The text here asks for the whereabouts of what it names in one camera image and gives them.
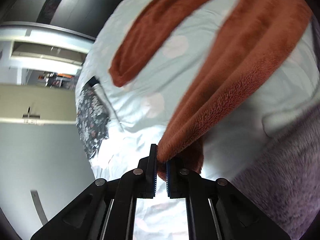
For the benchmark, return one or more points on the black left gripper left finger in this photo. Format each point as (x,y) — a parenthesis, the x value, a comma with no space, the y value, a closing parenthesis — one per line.
(105,209)

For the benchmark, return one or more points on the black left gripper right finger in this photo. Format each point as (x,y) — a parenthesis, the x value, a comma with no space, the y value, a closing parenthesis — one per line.
(216,209)

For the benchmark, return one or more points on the rust red fleece garment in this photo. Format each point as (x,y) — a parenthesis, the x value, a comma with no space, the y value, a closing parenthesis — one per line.
(257,37)

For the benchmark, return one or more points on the purple fuzzy sleeve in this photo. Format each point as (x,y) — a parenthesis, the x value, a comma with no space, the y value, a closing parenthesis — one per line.
(284,180)

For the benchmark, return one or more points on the dark floral folded garment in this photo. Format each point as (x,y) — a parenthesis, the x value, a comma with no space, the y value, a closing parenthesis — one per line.
(92,117)

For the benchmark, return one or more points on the white pink-dotted bed sheet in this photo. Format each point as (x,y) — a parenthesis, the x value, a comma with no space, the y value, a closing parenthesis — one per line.
(140,111)

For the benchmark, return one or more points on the beige bedroom door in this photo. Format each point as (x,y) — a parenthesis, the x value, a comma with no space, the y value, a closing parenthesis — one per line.
(37,105)

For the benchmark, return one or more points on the black sliding wardrobe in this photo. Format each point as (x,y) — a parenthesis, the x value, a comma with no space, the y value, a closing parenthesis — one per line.
(83,17)

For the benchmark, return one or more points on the grey wall socket strip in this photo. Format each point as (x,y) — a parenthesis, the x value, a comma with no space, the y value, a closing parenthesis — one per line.
(38,206)

